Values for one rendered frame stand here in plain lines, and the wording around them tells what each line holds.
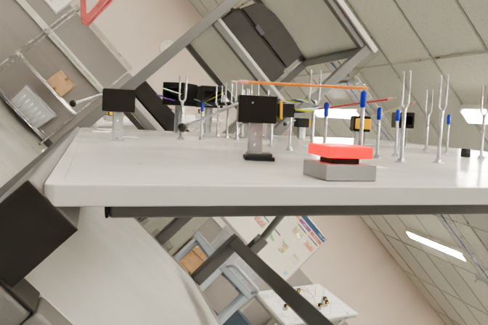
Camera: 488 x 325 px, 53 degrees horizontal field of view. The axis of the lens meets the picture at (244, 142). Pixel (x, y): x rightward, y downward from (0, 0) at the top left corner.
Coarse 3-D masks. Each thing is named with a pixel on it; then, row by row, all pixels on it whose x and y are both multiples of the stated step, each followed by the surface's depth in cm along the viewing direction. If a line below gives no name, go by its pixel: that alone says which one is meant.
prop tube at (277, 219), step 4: (276, 216) 153; (280, 216) 152; (284, 216) 153; (276, 220) 152; (280, 220) 152; (272, 224) 152; (276, 224) 152; (268, 228) 152; (272, 228) 152; (264, 232) 152; (268, 232) 151; (256, 236) 152; (260, 236) 151; (264, 236) 151; (268, 236) 152; (256, 240) 150
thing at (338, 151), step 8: (312, 144) 51; (320, 144) 50; (328, 144) 50; (336, 144) 51; (344, 144) 52; (352, 144) 53; (312, 152) 51; (320, 152) 49; (328, 152) 48; (336, 152) 48; (344, 152) 48; (352, 152) 48; (360, 152) 49; (368, 152) 49; (320, 160) 52; (328, 160) 50; (336, 160) 49; (344, 160) 49; (352, 160) 50
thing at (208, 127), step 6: (198, 90) 149; (204, 90) 144; (210, 90) 145; (198, 96) 149; (204, 96) 148; (210, 96) 149; (210, 108) 149; (210, 120) 151; (204, 126) 150; (210, 126) 150; (204, 132) 150; (210, 132) 150
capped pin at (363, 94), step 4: (364, 84) 62; (364, 92) 61; (360, 96) 62; (364, 96) 61; (360, 100) 62; (364, 100) 61; (360, 104) 62; (364, 104) 61; (364, 108) 62; (360, 112) 62; (364, 112) 62; (360, 116) 62; (364, 116) 62; (360, 120) 62; (360, 124) 62; (360, 128) 62; (360, 132) 62; (360, 136) 62; (360, 140) 62; (360, 144) 62; (360, 160) 62
